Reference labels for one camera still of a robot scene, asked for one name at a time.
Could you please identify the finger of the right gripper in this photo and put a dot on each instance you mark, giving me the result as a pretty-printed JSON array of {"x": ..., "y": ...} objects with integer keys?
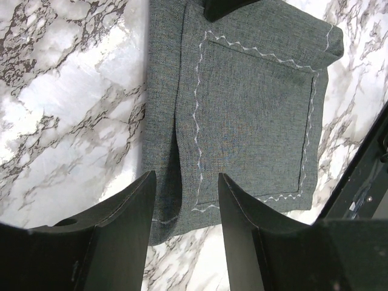
[{"x": 217, "y": 9}]

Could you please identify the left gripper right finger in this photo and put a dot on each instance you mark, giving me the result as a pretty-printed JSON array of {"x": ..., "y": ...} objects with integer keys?
[{"x": 266, "y": 250}]

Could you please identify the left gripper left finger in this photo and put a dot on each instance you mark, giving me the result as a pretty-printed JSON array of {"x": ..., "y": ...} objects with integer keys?
[{"x": 101, "y": 248}]

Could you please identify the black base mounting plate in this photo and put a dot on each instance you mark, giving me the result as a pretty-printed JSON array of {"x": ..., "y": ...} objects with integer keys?
[{"x": 362, "y": 189}]

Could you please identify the grey cloth napkin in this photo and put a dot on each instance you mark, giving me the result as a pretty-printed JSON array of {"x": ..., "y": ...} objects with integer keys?
[{"x": 243, "y": 95}]

